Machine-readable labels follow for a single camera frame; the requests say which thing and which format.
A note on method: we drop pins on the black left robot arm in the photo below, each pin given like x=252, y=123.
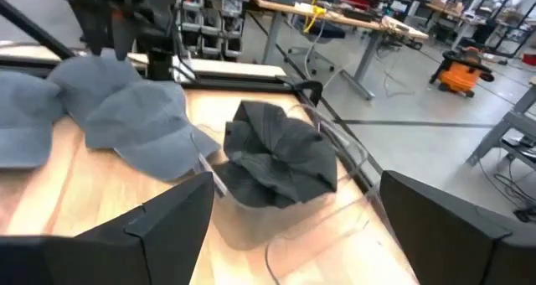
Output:
x=161, y=33

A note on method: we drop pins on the blue-grey baseball cap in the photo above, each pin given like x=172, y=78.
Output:
x=146, y=130
x=25, y=117
x=92, y=84

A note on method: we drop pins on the wooden top workbench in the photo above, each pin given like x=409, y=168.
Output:
x=356, y=23

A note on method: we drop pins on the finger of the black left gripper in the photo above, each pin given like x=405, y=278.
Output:
x=93, y=37
x=122, y=37

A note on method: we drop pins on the grey metal table frame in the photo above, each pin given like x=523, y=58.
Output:
x=502, y=125

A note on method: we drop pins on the orange shop vacuum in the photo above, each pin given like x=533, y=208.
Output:
x=460, y=77

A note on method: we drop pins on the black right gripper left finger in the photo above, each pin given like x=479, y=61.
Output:
x=167, y=243

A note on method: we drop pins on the dark office chair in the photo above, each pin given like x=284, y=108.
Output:
x=326, y=29

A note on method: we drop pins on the clear plastic bin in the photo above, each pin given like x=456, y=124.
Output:
x=268, y=260
x=251, y=230

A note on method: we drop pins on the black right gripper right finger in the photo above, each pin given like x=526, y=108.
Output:
x=452, y=243

